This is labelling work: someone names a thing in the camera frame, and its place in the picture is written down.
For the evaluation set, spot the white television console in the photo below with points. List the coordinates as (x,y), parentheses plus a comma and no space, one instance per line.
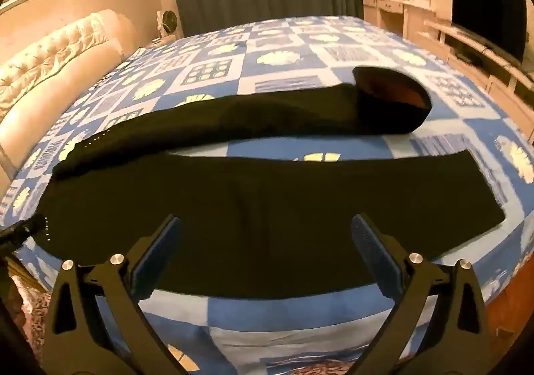
(459,43)

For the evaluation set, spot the white vanity dresser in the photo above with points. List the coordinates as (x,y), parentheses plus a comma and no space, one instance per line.
(392,12)

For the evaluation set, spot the black pants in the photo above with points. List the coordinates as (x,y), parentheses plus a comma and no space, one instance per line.
(250,212)

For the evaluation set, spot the patterned rug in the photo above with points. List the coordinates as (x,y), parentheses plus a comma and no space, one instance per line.
(29,308)

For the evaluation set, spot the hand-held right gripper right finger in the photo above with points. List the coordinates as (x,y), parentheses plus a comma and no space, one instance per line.
(373,254)

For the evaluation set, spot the cream tufted headboard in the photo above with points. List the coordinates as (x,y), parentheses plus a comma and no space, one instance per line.
(62,66)

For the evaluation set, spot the blue patterned blanket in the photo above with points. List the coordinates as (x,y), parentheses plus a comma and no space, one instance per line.
(292,41)

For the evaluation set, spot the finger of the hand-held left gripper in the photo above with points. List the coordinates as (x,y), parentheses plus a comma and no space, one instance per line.
(21,229)

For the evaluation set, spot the black television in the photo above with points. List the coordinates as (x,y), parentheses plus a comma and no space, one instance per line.
(488,16)

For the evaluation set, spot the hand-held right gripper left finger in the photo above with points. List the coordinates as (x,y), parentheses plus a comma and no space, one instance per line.
(156,258)

